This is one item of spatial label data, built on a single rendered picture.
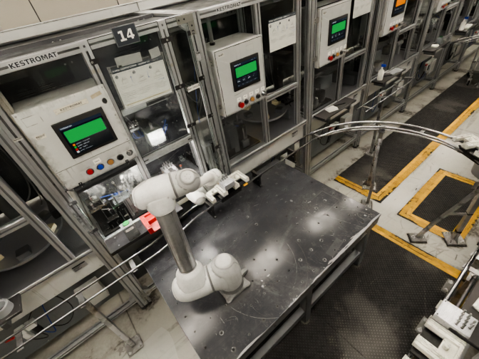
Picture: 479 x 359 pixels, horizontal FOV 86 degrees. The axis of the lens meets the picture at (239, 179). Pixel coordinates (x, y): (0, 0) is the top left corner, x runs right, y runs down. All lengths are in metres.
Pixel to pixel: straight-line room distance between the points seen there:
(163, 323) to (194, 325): 0.88
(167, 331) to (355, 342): 1.45
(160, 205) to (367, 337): 1.78
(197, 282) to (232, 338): 0.35
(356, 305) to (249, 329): 1.09
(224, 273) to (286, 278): 0.43
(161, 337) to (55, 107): 1.84
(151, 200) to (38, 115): 0.68
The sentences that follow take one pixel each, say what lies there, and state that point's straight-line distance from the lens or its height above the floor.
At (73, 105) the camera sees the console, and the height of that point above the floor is 1.78.
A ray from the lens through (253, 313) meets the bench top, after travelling 1.66.
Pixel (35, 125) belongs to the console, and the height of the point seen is 1.75.
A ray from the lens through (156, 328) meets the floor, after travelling 2.57.
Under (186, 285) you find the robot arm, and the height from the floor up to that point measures 0.93.
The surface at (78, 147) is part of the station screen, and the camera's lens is 1.61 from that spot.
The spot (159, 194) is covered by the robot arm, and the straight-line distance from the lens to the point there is 1.24.
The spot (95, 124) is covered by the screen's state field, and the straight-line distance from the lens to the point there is 1.59.
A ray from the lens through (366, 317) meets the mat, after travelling 2.44.
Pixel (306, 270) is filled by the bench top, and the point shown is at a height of 0.68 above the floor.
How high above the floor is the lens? 2.21
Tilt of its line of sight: 40 degrees down
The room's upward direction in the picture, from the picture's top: 11 degrees counter-clockwise
